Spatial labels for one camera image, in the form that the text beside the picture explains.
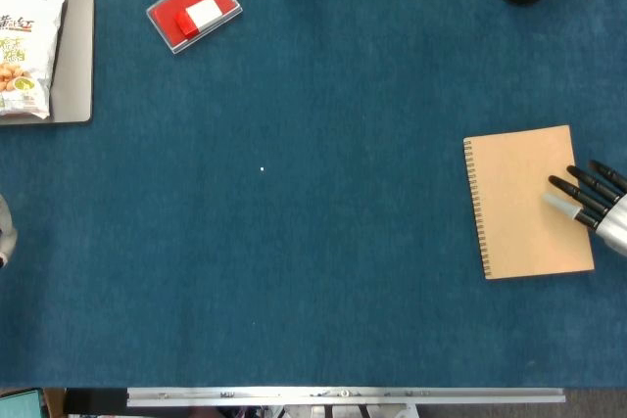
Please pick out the dark grey tray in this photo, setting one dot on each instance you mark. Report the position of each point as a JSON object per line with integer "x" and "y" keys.
{"x": 76, "y": 70}

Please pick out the red and white block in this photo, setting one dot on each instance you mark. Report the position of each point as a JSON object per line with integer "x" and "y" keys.
{"x": 203, "y": 14}

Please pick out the white snack bag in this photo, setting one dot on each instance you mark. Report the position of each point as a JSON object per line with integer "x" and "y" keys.
{"x": 24, "y": 46}

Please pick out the teal box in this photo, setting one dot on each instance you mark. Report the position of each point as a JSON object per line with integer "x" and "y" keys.
{"x": 19, "y": 405}

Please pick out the aluminium rail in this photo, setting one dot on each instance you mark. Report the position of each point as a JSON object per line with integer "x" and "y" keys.
{"x": 343, "y": 396}

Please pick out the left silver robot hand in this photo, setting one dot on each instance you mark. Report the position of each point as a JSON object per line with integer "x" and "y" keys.
{"x": 6, "y": 237}

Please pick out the tan spiral notebook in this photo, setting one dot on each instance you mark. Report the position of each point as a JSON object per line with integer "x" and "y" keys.
{"x": 514, "y": 202}

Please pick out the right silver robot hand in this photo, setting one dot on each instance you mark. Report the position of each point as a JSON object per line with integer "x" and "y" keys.
{"x": 612, "y": 222}

